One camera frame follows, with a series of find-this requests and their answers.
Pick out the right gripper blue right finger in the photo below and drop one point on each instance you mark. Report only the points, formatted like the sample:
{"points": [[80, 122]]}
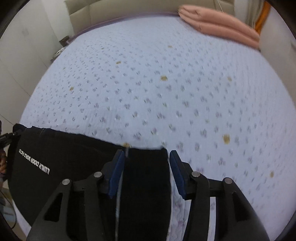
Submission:
{"points": [[181, 173]]}

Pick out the person's left hand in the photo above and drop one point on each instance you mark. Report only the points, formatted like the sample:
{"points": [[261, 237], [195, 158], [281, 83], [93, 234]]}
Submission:
{"points": [[3, 162]]}

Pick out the grey bedside table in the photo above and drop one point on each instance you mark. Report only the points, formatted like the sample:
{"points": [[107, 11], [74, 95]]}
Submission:
{"points": [[64, 43]]}

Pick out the bed with floral quilt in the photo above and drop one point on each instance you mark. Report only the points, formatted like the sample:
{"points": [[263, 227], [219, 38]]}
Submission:
{"points": [[156, 82]]}

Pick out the orange and beige curtain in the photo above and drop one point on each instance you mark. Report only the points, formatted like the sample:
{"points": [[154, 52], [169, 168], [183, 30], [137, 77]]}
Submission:
{"points": [[257, 13]]}

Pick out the black hooded jacket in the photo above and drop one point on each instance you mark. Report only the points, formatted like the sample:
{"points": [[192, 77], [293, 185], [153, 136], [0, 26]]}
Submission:
{"points": [[58, 182]]}

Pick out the beige padded headboard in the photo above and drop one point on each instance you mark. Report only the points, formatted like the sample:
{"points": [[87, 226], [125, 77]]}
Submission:
{"points": [[84, 14]]}

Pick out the folded pink blanket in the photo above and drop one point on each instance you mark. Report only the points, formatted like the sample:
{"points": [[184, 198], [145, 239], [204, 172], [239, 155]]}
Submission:
{"points": [[215, 23]]}

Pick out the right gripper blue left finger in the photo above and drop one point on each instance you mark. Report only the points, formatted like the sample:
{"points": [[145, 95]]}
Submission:
{"points": [[114, 171]]}

